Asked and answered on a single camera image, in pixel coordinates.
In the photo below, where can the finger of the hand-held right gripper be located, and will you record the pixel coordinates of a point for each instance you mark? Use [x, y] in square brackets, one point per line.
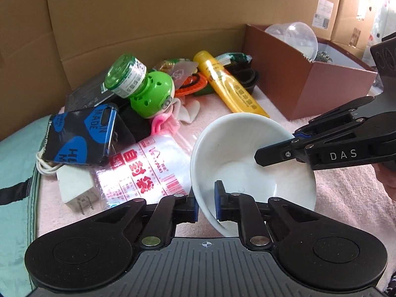
[334, 117]
[278, 153]

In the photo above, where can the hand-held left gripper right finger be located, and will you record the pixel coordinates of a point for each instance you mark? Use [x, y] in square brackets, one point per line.
[218, 201]

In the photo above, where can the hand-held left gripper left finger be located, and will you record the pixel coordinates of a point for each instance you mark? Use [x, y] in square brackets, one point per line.
[193, 205]

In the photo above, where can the white ceramic bowl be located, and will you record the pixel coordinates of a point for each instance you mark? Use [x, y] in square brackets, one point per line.
[244, 142]

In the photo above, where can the dark beaded scrunchie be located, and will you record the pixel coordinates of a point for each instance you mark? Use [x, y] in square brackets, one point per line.
[324, 56]

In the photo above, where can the red-brown cardboard shoe box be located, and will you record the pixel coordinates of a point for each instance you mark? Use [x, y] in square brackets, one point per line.
[278, 80]

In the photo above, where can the person's right hand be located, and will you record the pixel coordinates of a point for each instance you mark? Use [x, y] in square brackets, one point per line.
[388, 179]

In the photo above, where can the pack of clear zip bags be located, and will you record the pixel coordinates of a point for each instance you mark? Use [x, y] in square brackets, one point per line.
[148, 164]

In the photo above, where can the small cardboard carton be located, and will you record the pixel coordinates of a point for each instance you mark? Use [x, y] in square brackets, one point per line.
[352, 12]

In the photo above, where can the pink blanket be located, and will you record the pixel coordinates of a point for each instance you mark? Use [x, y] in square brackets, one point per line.
[340, 198]

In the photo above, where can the yellow tube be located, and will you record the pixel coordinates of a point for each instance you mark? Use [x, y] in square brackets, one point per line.
[232, 86]

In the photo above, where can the stack of black cups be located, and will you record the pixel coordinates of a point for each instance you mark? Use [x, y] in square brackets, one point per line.
[244, 77]

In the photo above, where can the pink and white toy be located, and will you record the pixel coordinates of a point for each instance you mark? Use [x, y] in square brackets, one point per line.
[185, 111]

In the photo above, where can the black cloth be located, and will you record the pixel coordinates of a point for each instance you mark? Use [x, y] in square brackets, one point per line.
[134, 125]

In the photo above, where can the green and white snack packet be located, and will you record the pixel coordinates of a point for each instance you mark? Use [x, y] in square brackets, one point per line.
[235, 58]

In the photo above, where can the orange silicone brush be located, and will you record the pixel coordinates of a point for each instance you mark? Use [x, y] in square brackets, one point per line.
[193, 89]

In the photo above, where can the green mosquito repellent vaporizer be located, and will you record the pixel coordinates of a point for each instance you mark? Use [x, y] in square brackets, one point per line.
[151, 96]

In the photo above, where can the white plug charger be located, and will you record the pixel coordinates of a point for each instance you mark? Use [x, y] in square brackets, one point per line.
[77, 185]

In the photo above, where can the black and blue phone case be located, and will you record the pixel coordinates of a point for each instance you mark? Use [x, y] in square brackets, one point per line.
[80, 133]

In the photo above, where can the dark grey packet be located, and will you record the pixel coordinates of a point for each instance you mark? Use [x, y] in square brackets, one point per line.
[89, 89]

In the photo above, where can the large cardboard carton with labels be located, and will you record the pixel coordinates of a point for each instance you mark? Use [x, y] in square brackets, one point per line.
[170, 15]

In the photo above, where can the teal cloth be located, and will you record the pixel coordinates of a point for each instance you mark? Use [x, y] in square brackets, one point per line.
[18, 154]

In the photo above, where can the plain large cardboard carton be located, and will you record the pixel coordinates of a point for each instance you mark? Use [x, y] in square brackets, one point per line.
[27, 68]

